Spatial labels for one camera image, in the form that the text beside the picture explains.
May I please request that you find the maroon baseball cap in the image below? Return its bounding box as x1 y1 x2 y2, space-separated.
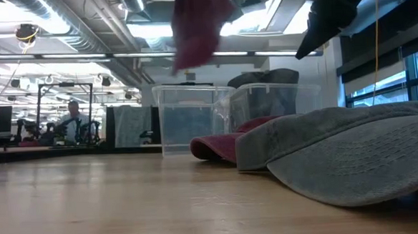
168 0 240 75
188 114 286 166

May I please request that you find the clear plastic bin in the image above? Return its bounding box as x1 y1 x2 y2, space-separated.
152 80 239 158
213 79 324 135

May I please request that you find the grey partition panel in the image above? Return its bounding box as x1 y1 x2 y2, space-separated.
112 104 155 148

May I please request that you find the person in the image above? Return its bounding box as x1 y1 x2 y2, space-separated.
58 99 92 145

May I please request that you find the dark background table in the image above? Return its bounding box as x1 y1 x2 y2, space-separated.
0 138 164 165

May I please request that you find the yellow hanging cable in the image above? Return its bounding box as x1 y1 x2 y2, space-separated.
366 0 384 106

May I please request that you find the black metal rig frame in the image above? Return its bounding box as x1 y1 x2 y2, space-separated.
34 80 97 148

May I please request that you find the black ceiling cable reel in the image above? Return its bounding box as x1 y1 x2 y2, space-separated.
14 22 40 45

